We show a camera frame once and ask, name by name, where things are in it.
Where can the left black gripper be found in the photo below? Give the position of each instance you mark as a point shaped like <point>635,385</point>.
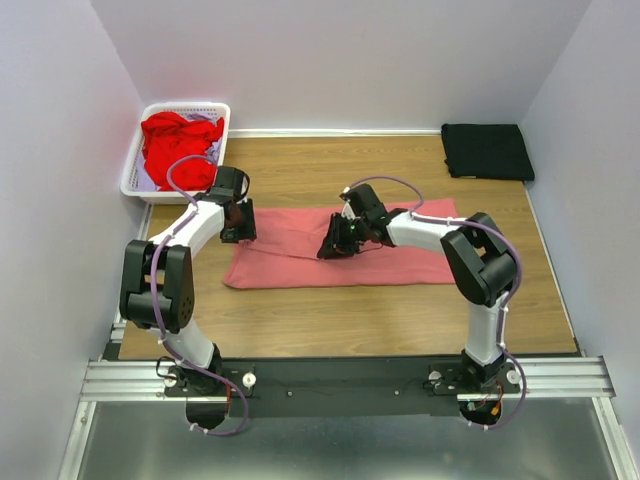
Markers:
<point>248,230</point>

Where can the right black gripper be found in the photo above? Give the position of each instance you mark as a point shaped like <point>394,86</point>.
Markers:
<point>333,245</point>

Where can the pink t shirt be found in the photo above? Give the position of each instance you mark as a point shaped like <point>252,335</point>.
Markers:
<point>284,255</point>

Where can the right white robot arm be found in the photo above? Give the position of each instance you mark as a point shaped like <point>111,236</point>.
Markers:
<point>485,266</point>

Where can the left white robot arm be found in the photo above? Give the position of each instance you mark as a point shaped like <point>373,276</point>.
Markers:
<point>157,286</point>

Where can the white plastic laundry basket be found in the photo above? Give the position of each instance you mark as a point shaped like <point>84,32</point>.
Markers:
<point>135,181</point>

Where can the red t shirt in basket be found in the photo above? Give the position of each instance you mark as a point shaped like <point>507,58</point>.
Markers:
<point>177,152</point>

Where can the folded black t shirt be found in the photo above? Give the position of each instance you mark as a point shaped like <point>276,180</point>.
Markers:
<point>486,151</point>

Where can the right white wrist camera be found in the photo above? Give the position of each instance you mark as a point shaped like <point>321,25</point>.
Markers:
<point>347,212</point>

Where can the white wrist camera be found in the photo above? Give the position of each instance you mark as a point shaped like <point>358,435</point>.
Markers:
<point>245,187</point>
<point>347,212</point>

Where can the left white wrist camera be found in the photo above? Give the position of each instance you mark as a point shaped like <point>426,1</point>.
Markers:
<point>245,187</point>

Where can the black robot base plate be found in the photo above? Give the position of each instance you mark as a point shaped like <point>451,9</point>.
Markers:
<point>348,387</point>

